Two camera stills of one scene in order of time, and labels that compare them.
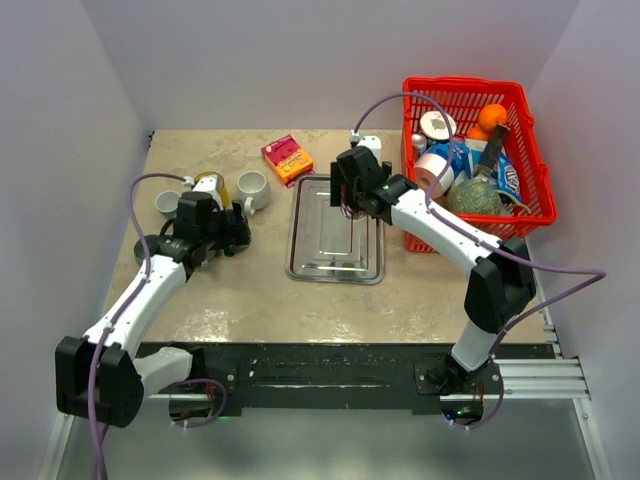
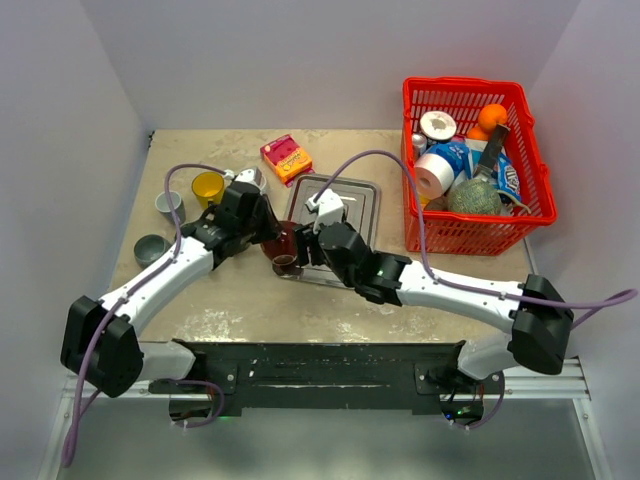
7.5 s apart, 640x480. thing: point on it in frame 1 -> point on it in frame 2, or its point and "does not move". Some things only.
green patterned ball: (475, 197) does not move
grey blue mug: (166, 202) does not move
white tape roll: (434, 125) does not move
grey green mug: (153, 244) does not move
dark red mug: (357, 212) -> (282, 253)
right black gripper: (337, 180) -> (305, 237)
